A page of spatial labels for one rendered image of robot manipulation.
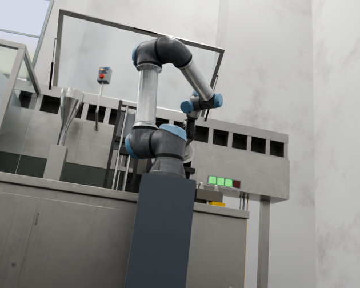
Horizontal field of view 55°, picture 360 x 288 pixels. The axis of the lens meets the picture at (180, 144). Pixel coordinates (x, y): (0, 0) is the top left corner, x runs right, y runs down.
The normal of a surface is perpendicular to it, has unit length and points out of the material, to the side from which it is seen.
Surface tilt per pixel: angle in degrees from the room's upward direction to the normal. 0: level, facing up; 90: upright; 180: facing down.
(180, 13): 90
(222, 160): 90
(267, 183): 90
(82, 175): 90
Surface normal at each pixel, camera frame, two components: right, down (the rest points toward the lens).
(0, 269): 0.23, -0.29
